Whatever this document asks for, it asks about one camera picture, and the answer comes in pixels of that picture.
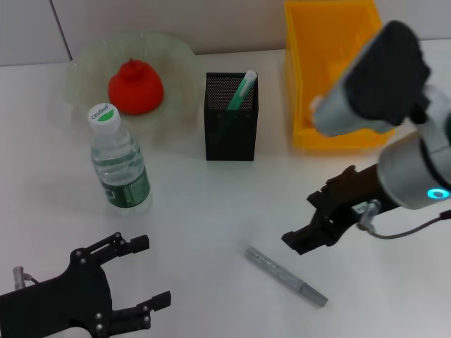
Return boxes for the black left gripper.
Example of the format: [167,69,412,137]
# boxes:
[0,231,173,338]

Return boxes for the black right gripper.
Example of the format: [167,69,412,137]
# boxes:
[280,164,388,256]

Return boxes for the silver glitter pen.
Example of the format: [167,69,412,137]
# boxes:
[245,246,330,308]

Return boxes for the clear green label water bottle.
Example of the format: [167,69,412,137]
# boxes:
[87,101,154,217]

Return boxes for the mint green utility knife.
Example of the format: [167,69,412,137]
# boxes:
[226,69,258,111]

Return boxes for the red orange fruit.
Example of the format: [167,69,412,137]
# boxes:
[107,57,165,117]

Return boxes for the black mesh pen holder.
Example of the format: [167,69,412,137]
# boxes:
[203,72,259,162]

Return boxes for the clear glass fruit plate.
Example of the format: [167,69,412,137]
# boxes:
[64,30,200,142]

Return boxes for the yellow plastic storage bin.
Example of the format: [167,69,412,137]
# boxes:
[283,0,396,151]

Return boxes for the right gripper cable with connector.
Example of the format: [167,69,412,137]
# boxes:
[356,199,451,240]

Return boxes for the gripper cable with connector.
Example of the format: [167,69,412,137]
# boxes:
[356,199,451,240]
[12,266,41,290]

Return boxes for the left gripper cable with connector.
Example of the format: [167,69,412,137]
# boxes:
[12,266,41,290]

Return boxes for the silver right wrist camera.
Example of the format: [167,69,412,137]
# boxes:
[312,20,433,138]

